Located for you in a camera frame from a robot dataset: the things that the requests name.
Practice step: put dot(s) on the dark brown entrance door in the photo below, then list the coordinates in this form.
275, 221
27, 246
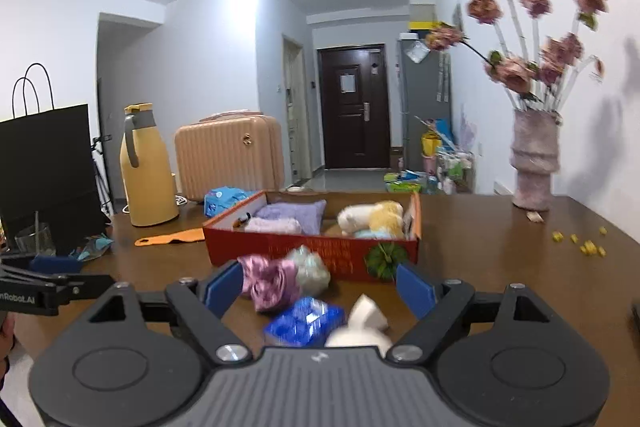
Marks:
354, 107

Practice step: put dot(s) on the cluttered storage rack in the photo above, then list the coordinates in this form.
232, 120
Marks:
450, 169

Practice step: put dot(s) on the yellow thermos jug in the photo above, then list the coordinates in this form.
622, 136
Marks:
146, 173

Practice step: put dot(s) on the clear glass cup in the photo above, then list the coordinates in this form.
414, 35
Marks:
36, 239

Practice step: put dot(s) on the purple knitted pillow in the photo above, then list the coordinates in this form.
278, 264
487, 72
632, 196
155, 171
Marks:
309, 216

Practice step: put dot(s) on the pink ribbed suitcase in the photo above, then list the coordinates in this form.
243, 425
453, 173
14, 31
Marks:
240, 149

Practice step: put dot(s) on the blue tissue pack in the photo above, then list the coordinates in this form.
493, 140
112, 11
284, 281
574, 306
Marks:
220, 199

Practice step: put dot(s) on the green snack bag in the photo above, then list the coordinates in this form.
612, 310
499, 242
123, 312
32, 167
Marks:
404, 186

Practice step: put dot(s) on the black paper bag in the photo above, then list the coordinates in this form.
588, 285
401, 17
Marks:
48, 177

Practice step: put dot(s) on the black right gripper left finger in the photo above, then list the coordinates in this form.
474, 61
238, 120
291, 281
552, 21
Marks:
138, 359

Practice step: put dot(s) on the person's left hand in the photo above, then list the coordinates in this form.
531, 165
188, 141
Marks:
7, 343

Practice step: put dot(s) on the light blue plush toy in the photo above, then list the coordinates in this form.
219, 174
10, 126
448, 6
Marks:
372, 234

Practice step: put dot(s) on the pink satin scrunchie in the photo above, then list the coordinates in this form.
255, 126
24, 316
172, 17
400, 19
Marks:
269, 283

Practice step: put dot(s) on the orange cardboard box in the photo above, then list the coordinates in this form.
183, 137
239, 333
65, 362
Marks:
346, 257

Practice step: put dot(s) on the white and yellow plush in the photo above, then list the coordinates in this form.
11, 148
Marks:
382, 218

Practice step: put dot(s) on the pink ribbed vase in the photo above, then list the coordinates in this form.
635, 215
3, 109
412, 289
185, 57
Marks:
535, 155

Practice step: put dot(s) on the white cloth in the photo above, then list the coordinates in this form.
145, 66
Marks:
366, 326

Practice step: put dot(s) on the pale green fluffy ball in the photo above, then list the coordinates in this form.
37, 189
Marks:
312, 276

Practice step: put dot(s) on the pink artificial flowers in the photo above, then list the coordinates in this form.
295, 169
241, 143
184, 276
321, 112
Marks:
540, 77

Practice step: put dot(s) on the blue wrapped packet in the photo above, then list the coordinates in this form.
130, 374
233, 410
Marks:
307, 324

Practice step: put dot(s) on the grey refrigerator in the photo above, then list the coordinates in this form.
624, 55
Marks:
425, 95

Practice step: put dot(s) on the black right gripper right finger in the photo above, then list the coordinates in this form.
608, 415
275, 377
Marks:
499, 359

